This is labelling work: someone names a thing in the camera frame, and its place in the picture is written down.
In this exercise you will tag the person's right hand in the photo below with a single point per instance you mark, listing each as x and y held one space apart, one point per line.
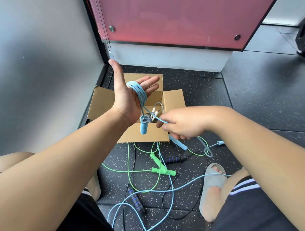
188 123

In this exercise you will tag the person's left hand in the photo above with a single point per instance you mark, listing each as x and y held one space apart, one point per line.
126 100

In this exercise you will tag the brown cardboard box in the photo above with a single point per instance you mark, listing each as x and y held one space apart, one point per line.
102 104

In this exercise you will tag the person's left forearm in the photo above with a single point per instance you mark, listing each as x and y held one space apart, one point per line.
66 166

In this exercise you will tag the person's right forearm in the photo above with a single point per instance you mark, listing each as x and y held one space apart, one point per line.
262 161

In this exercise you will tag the grey right slipper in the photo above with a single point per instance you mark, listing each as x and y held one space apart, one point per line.
214 180

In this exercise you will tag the silver panel bolt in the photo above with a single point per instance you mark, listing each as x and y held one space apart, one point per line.
111 28

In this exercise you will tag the pink glass panel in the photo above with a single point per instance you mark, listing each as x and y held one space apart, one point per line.
178 21

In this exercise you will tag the dark panel bolt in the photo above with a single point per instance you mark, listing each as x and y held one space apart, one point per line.
237 37

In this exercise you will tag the black white-striped shorts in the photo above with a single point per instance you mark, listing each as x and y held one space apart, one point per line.
250 209

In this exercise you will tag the black gym equipment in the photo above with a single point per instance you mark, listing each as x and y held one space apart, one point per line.
301 42

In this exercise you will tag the black wall edge trim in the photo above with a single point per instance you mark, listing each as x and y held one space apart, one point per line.
95 32

